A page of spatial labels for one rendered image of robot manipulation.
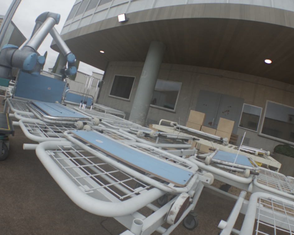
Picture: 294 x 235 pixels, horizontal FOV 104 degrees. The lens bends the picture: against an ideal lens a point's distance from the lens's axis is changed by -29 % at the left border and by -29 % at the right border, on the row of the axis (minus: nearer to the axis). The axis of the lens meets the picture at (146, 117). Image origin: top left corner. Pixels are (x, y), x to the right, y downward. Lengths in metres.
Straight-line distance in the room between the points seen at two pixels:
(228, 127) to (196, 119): 0.85
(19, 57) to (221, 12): 3.94
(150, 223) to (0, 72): 1.37
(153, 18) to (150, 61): 1.62
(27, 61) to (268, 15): 4.23
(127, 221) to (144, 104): 5.07
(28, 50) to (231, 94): 6.45
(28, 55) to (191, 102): 6.39
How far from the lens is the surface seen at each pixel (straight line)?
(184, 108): 7.01
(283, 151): 5.59
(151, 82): 5.55
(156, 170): 0.69
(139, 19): 5.23
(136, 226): 0.43
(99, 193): 0.58
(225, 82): 6.89
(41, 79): 2.24
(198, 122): 4.20
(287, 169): 5.52
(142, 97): 5.45
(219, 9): 4.30
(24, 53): 1.39
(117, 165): 0.65
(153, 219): 0.51
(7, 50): 1.46
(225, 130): 4.15
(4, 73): 1.43
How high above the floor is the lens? 0.75
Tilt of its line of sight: 2 degrees down
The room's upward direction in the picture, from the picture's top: 15 degrees clockwise
